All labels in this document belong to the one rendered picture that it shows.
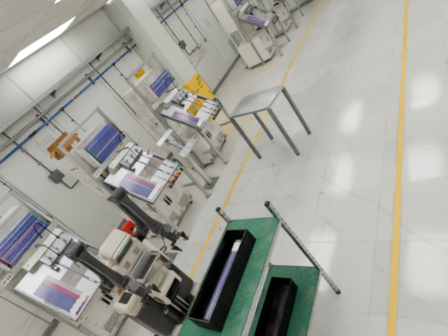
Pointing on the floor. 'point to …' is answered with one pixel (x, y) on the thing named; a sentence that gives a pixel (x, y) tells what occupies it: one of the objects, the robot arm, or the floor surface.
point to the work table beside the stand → (253, 101)
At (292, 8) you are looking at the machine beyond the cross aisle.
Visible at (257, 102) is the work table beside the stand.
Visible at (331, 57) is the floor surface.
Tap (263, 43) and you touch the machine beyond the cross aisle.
